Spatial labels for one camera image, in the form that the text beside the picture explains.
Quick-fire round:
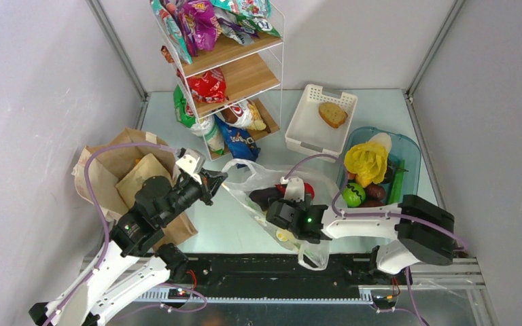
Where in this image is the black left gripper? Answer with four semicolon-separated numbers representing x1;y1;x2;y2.
160;166;228;225

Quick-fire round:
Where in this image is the translucent plastic grocery bag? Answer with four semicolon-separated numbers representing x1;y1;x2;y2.
222;159;338;271

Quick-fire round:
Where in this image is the yellow toy cabbage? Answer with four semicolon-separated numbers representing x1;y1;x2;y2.
344;132;392;188

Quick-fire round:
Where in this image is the brown burlap tote bag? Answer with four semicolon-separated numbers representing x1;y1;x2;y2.
73;128;179;223

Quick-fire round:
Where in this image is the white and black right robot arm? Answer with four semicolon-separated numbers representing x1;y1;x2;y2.
266;194;455;284

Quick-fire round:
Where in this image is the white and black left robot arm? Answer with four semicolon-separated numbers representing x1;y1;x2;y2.
29;169;228;325

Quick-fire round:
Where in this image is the blue snack bag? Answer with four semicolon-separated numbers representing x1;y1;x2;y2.
215;116;260;162

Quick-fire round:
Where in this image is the dark purple toy eggplant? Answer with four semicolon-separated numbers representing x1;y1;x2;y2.
249;186;284;212

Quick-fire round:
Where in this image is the green white chips bag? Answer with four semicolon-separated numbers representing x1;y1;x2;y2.
190;115;225;155

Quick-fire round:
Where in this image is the green toy ball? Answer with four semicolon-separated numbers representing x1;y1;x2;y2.
342;182;366;208

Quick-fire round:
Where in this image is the white red chips bag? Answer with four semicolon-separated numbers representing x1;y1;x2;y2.
220;100;267;131

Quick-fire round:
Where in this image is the brown toy potato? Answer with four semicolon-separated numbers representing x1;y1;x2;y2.
364;183;386;201

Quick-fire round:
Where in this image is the white plastic basket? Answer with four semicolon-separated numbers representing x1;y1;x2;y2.
285;84;358;159

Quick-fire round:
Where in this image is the red snack bag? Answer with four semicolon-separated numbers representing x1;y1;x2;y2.
187;68;227;103

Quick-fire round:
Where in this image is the green toy cucumber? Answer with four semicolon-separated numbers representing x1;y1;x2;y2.
387;160;406;204

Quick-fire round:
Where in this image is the slice of toasted bread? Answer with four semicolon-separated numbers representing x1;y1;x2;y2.
318;103;348;129

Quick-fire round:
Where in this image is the teal plastic tub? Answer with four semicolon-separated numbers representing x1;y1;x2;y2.
335;127;421;209

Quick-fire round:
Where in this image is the purple snack bag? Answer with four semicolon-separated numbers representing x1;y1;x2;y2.
180;0;222;51

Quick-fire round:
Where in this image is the green white snack bag top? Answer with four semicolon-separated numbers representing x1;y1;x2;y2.
211;0;281;46

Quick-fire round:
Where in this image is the teal snack bag left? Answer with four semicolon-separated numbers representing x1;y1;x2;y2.
150;1;192;64

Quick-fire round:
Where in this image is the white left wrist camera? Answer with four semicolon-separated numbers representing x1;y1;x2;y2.
175;148;206;174

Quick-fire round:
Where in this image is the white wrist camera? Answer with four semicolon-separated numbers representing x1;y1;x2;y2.
175;148;206;174
282;177;305;202

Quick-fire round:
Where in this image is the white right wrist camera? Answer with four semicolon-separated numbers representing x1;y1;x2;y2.
282;177;305;202

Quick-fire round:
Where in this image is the white wire wooden shelf rack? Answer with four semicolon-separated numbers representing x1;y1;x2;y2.
150;1;283;141

